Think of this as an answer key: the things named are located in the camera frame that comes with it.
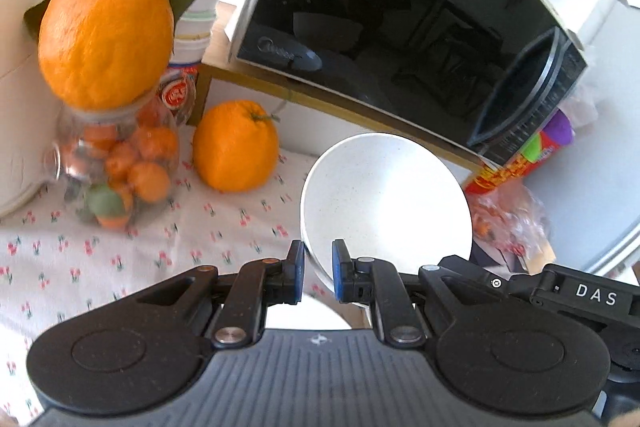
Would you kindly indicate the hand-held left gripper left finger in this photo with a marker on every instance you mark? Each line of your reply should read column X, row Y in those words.
column 298, row 272

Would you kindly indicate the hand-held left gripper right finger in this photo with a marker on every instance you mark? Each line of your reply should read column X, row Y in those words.
column 340, row 272

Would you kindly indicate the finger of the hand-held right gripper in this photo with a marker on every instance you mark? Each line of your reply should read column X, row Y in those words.
column 480, row 277

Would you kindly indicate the white bowl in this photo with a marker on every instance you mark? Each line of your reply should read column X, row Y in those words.
column 385, row 202
column 310, row 314

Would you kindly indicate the clear plastic bag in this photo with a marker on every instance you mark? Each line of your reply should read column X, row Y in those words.
column 505, row 217

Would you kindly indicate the red paper box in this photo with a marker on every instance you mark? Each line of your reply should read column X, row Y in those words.
column 492, row 177

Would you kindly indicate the cherry print tablecloth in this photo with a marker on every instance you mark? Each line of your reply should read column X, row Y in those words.
column 150, row 247

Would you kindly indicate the white plastic bag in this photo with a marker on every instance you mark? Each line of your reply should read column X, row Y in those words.
column 582, row 104

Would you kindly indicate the glass jar of small oranges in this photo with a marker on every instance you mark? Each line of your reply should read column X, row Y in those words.
column 125, row 157

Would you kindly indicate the red labelled cup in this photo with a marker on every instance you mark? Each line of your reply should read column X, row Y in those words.
column 177, row 92

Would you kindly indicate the stack of paper cups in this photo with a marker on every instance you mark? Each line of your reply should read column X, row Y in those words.
column 195, row 32

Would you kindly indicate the black microwave oven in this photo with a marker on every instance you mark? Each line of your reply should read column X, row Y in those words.
column 400, row 7

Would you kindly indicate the large orange with leaves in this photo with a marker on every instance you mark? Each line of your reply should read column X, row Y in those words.
column 105, row 32

